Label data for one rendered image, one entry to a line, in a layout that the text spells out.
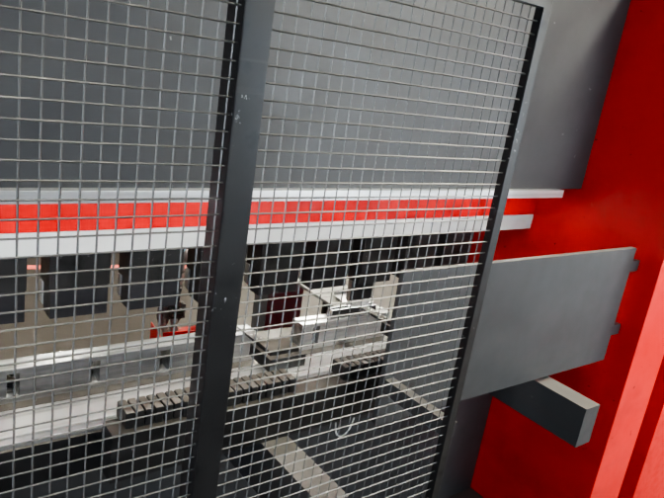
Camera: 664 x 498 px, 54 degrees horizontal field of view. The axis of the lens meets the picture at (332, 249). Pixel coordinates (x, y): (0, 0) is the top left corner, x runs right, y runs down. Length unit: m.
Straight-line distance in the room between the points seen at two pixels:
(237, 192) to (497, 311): 1.17
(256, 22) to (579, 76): 1.72
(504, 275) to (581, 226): 0.82
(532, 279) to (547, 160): 0.57
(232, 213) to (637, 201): 1.86
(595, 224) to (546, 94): 0.58
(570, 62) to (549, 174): 0.39
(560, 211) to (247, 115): 1.96
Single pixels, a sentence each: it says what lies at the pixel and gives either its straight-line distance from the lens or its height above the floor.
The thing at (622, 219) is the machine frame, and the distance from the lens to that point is 2.64.
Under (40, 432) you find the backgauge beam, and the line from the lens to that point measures 1.56.
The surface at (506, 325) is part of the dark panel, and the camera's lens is 2.07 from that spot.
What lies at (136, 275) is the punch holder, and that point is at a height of 1.20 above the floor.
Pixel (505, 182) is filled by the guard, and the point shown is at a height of 1.63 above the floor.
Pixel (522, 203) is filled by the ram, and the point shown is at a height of 1.38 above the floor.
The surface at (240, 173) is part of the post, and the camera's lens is 0.99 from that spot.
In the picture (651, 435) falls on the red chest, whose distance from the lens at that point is 3.19.
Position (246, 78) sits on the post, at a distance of 0.97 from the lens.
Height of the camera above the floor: 1.83
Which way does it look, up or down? 16 degrees down
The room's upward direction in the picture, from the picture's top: 9 degrees clockwise
